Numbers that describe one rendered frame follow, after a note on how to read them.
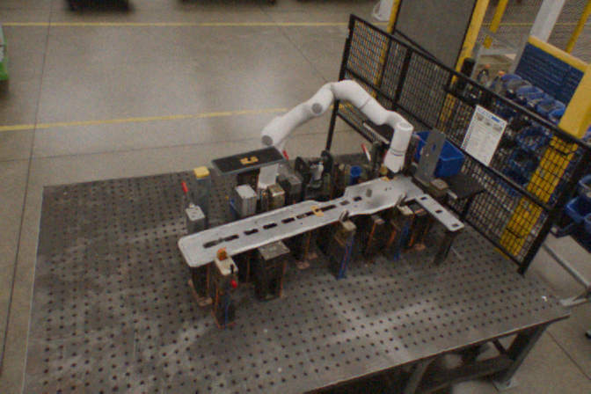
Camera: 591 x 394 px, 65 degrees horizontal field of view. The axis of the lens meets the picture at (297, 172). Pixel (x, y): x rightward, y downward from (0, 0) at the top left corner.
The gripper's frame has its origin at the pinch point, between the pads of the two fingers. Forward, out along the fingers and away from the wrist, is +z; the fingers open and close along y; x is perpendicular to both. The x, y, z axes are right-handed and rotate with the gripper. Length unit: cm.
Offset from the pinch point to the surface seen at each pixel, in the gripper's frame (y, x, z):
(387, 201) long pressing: 8.6, -6.3, 10.4
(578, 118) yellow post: 50, 58, -52
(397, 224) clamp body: 21.0, -8.4, 15.9
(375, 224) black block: 18.8, -21.9, 12.8
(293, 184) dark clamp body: -16, -52, 3
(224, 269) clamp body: 21, -107, 4
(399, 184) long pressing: -1.1, 11.2, 10.4
